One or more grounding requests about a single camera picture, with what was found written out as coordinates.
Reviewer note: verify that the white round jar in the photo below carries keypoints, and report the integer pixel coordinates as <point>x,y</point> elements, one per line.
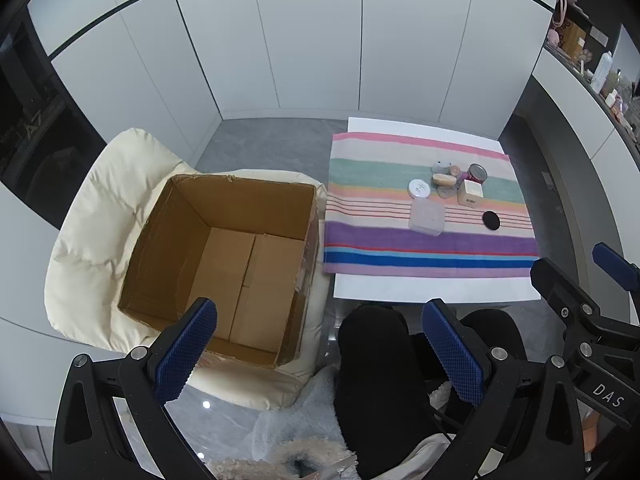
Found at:
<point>419,188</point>

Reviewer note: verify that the grey fleece robe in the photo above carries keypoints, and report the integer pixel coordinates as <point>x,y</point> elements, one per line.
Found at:
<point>295,410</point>

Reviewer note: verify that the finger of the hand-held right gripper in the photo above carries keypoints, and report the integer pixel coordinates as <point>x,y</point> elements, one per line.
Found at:
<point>560,285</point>
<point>611,261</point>

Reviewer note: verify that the square clear plastic box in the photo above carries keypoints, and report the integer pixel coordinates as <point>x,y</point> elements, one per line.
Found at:
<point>426,218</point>

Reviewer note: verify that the red metal can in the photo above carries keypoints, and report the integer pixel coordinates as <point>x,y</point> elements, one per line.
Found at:
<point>477,174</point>

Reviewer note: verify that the translucent grey rounded container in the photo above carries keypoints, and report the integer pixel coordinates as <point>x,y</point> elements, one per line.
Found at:
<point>441,165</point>

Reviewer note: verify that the black round puff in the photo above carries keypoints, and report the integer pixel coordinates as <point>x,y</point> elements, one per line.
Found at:
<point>490,220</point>

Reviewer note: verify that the beige fuzzy slipper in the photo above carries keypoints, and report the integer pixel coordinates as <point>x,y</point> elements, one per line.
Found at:
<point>300,452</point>

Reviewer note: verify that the striped colourful cloth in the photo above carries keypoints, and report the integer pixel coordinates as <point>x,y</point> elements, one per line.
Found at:
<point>380,240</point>

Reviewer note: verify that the cardboard box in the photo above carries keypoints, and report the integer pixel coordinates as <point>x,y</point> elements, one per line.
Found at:
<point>225,270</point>

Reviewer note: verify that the cream padded chair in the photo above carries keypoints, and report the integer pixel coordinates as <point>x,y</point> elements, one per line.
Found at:
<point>100,240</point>

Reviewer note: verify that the white cube box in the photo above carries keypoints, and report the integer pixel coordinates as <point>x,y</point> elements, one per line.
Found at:
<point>470,194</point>

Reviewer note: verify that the clear round lid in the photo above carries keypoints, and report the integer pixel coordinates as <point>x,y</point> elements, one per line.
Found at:
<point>446,193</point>

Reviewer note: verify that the tall white bottle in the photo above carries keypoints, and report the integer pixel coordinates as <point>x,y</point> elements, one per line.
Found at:
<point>601,71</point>

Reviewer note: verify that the person's black trousers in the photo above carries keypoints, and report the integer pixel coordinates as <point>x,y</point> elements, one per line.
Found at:
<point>380,375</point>

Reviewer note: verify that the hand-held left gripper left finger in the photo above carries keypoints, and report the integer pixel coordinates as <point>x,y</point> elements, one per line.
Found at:
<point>185,355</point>

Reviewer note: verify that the wall socket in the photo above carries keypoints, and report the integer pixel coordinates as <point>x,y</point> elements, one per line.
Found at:
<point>548,181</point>

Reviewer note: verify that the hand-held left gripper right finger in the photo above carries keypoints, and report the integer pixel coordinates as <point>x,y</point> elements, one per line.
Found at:
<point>455,355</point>

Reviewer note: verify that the brown shelf box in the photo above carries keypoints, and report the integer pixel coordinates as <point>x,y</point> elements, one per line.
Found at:
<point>573,34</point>

